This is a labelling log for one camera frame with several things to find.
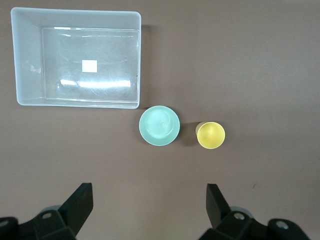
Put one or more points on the brown table cover sheet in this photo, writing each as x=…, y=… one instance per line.
x=250, y=75

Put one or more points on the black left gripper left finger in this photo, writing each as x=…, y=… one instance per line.
x=72, y=212

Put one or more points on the clear plastic storage box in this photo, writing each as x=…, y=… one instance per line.
x=27, y=62

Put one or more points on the yellow plastic cup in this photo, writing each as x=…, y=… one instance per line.
x=211, y=136

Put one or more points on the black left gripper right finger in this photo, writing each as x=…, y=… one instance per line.
x=220, y=215

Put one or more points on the mint green bowl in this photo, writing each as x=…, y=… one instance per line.
x=160, y=125

